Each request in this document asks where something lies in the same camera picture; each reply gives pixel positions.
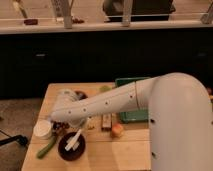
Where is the dark purple bowl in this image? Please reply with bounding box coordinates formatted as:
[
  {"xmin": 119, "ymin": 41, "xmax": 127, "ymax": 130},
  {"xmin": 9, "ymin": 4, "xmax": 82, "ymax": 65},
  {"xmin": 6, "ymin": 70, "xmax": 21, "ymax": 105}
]
[{"xmin": 58, "ymin": 132, "xmax": 86, "ymax": 161}]

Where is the purple grape bunch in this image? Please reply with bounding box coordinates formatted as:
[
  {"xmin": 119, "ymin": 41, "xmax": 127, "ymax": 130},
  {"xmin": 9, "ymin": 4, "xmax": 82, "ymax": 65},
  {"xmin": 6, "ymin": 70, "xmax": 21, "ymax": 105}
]
[{"xmin": 53, "ymin": 122, "xmax": 69, "ymax": 134}]

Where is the brown rectangular block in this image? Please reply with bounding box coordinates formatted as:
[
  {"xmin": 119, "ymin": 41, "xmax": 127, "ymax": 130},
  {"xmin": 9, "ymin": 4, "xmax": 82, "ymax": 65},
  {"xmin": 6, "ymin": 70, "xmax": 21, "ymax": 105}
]
[{"xmin": 101, "ymin": 114, "xmax": 112, "ymax": 130}]

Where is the orange fruit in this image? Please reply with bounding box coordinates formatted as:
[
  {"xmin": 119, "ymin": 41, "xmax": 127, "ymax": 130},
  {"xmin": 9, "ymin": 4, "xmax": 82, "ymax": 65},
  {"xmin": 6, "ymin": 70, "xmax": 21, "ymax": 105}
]
[{"xmin": 111, "ymin": 123, "xmax": 124, "ymax": 138}]

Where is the green plastic tray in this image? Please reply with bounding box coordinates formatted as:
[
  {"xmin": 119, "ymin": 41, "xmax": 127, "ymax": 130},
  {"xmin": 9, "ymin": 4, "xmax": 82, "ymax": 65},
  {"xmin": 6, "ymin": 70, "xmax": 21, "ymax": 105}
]
[{"xmin": 115, "ymin": 77, "xmax": 148, "ymax": 123}]

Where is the yellow banana piece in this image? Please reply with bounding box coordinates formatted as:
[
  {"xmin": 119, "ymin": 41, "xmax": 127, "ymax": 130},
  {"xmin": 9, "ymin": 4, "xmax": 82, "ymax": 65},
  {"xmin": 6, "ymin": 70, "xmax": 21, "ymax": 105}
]
[{"xmin": 86, "ymin": 118, "xmax": 95, "ymax": 130}]

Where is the black cabinet counter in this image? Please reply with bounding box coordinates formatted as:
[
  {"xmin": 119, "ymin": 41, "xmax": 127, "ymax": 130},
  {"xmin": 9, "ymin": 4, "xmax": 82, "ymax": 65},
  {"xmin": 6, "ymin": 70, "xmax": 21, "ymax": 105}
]
[{"xmin": 0, "ymin": 23, "xmax": 213, "ymax": 99}]

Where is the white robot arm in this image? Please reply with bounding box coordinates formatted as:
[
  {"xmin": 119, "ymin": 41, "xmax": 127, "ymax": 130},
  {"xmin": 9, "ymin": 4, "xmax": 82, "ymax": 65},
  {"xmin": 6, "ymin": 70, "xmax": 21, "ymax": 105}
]
[{"xmin": 51, "ymin": 73, "xmax": 213, "ymax": 171}]

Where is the green cucumber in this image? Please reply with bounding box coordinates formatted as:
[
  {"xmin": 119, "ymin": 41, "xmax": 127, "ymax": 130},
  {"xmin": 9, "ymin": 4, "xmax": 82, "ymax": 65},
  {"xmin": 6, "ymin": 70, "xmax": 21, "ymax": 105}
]
[{"xmin": 36, "ymin": 135, "xmax": 58, "ymax": 159}]

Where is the wooden table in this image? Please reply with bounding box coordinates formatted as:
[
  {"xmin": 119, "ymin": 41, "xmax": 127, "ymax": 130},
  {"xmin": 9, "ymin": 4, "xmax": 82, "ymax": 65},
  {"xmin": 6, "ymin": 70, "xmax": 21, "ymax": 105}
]
[{"xmin": 21, "ymin": 82, "xmax": 153, "ymax": 171}]

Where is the orange bowl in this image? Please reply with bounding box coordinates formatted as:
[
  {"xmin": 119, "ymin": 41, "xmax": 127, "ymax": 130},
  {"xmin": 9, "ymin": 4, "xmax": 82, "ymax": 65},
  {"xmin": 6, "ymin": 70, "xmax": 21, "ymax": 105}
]
[{"xmin": 75, "ymin": 91, "xmax": 87, "ymax": 100}]

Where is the white round container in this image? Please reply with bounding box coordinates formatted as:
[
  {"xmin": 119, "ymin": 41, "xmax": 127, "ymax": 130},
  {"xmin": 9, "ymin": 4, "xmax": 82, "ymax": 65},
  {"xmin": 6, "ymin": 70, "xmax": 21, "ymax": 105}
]
[{"xmin": 33, "ymin": 120, "xmax": 52, "ymax": 139}]

